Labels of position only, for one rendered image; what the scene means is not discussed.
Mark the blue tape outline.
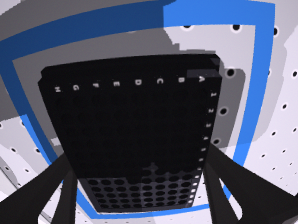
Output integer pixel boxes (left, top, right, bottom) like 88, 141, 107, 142
0, 0, 275, 218

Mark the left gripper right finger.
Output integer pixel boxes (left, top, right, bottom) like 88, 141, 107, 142
202, 143, 298, 224

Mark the black well plate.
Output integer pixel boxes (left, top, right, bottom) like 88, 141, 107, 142
37, 53, 222, 213

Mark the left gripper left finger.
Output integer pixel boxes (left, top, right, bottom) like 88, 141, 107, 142
0, 152, 78, 224

